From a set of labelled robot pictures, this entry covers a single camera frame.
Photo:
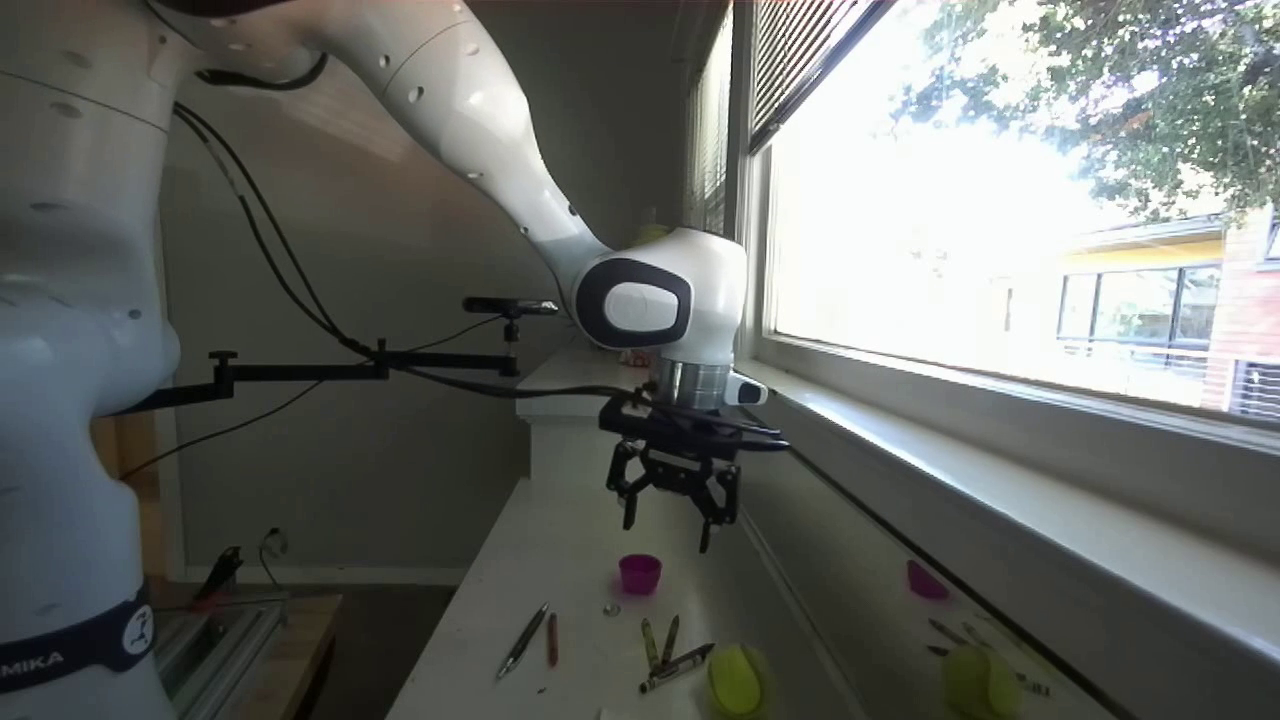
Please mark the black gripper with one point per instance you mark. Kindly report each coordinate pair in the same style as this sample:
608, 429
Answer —
681, 429

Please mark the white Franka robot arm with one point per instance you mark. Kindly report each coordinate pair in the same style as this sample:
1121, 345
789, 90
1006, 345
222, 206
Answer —
83, 332

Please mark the yellow crayon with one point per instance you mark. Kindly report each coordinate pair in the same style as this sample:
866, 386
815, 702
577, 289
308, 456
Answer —
651, 642

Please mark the grey crayon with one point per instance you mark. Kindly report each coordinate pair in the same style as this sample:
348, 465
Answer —
666, 674

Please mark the orange crayon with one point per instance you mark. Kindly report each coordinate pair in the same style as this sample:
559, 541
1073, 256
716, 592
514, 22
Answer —
550, 642

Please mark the magenta plastic cup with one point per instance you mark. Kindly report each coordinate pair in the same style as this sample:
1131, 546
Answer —
643, 574

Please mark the yellow tennis ball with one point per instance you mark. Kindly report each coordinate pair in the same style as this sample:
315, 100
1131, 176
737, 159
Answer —
737, 683

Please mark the black and silver pen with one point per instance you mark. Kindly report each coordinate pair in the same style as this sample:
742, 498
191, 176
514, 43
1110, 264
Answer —
523, 646

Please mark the small yellow object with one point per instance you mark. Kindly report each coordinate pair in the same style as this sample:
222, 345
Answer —
651, 234

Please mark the dark mesh window blind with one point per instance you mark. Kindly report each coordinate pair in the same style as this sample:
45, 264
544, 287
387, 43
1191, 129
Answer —
803, 63

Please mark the wooden side table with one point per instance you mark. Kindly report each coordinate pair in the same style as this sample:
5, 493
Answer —
253, 655

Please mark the black clamp tool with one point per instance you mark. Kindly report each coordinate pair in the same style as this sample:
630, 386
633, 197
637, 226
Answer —
222, 574

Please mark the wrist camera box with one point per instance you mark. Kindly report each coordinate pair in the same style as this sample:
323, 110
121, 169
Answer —
742, 395

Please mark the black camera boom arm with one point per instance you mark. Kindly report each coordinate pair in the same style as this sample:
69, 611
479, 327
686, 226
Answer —
332, 367

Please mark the window with frame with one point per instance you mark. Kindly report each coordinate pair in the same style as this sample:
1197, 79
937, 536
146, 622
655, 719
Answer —
1014, 226

